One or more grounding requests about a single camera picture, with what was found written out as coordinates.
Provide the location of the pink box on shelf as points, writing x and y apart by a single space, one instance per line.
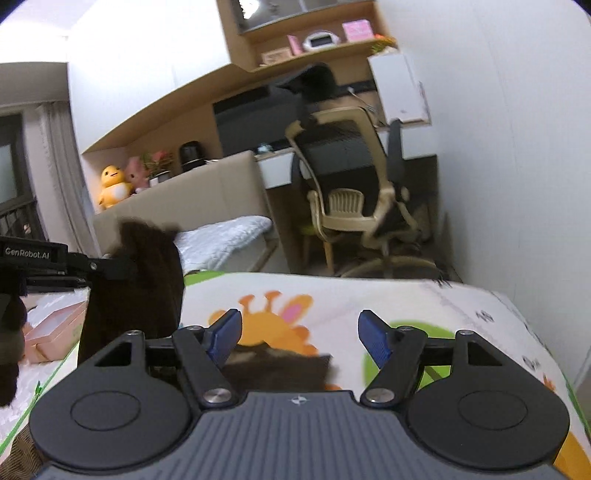
358 31

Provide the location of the black kettle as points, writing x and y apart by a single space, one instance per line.
191 155

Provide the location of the grey window curtain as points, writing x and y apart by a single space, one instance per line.
66 174

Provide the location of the black computer monitor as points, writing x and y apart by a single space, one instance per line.
253 118

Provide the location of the potted plant with flowers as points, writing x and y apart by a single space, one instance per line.
155 163

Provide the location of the yellow duck plush toy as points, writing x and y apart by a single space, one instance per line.
114 186

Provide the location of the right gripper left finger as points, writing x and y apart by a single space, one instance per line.
202 353

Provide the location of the pink plush toy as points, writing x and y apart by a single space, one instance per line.
136 174

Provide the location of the wooden photo frame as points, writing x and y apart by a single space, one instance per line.
277 56

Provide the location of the orange flowers on shelf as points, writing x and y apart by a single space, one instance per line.
384 44

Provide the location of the pink gift box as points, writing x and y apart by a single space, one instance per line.
51 336

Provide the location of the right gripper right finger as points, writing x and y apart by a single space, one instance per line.
397 353

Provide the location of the white alarm clock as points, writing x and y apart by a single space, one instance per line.
320 40

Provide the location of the white board on desk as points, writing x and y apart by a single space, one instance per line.
400 94

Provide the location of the small pink shelf item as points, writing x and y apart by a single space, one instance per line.
295 45

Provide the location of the white quilted mattress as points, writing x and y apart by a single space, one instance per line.
217 244

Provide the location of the cartoon animal play mat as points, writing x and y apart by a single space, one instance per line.
491 403

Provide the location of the brown polka dot garment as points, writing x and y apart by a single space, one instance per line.
248 368

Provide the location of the beige upholstered headboard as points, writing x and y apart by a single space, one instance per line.
221 190

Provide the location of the beige mesh office chair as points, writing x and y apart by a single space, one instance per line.
371 204

